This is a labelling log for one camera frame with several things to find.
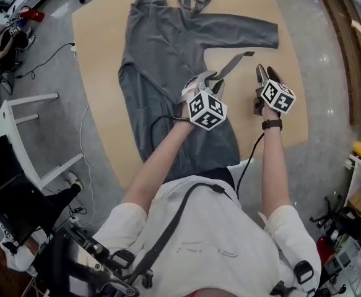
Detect red fire extinguisher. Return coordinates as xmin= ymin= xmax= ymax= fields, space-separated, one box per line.
xmin=19 ymin=6 xmax=46 ymax=22

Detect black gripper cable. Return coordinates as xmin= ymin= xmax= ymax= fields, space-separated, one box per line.
xmin=235 ymin=131 xmax=266 ymax=198
xmin=149 ymin=114 xmax=191 ymax=142

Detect white shelf rack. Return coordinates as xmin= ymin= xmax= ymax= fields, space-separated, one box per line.
xmin=322 ymin=153 xmax=361 ymax=297

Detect person's white shirt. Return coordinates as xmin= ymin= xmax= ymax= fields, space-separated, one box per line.
xmin=91 ymin=161 xmax=323 ymax=297

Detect white desk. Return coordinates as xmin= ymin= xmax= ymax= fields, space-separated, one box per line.
xmin=0 ymin=92 xmax=85 ymax=189

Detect white floor cable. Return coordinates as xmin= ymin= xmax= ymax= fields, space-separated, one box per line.
xmin=74 ymin=49 xmax=95 ymax=226

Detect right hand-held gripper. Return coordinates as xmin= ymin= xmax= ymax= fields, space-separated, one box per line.
xmin=253 ymin=62 xmax=297 ymax=116

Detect grey shirt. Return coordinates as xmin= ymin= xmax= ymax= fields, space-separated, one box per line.
xmin=118 ymin=0 xmax=281 ymax=183

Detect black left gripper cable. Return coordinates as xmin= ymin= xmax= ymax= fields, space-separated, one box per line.
xmin=149 ymin=114 xmax=191 ymax=142

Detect curved wooden bench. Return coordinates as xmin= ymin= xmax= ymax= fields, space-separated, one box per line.
xmin=317 ymin=0 xmax=361 ymax=127

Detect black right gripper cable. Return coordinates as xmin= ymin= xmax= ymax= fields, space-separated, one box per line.
xmin=235 ymin=131 xmax=266 ymax=198

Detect black equipment rig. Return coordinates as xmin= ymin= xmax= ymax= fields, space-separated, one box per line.
xmin=40 ymin=221 xmax=157 ymax=297

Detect black chair base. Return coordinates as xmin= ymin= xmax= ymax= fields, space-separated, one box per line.
xmin=310 ymin=194 xmax=361 ymax=254

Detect black shoulder strap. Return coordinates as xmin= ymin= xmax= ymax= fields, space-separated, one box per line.
xmin=117 ymin=182 xmax=234 ymax=291

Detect taupe fabric belt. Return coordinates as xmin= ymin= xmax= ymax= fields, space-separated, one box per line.
xmin=176 ymin=0 xmax=256 ymax=82

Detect person's right forearm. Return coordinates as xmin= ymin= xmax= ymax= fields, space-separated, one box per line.
xmin=260 ymin=110 xmax=295 ymax=217

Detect black monitor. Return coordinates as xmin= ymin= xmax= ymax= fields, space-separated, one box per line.
xmin=0 ymin=173 xmax=58 ymax=248
xmin=0 ymin=134 xmax=24 ymax=195

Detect black floor cable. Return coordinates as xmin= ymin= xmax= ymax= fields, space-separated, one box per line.
xmin=14 ymin=41 xmax=76 ymax=80

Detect dark wristwatch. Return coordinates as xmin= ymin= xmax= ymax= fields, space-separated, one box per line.
xmin=261 ymin=118 xmax=284 ymax=132

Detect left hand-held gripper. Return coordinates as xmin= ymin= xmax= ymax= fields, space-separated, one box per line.
xmin=181 ymin=69 xmax=228 ymax=132

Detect cardboard box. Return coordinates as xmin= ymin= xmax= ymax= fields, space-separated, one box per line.
xmin=347 ymin=188 xmax=361 ymax=217

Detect person's black trousers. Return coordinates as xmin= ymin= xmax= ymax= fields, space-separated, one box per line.
xmin=194 ymin=166 xmax=236 ymax=192

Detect person's left forearm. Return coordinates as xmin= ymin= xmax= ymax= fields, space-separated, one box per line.
xmin=121 ymin=116 xmax=197 ymax=210

